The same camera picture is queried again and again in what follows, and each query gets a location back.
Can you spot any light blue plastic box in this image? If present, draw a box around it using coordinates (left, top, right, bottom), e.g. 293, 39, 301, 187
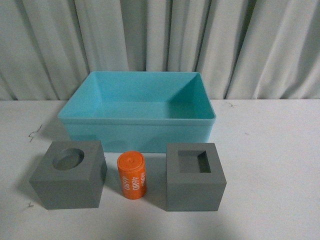
58, 71, 216, 153

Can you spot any orange cylinder with white text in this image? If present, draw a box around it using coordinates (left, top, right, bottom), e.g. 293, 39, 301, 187
117, 151, 147, 200

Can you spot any white pleated curtain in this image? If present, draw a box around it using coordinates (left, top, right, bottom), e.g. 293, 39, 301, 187
0, 0, 320, 101

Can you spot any gray cube with square hole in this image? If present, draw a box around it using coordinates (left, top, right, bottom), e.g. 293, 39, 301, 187
166, 143, 227, 212

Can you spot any gray cube with round hole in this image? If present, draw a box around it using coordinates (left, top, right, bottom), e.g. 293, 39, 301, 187
29, 140, 108, 210

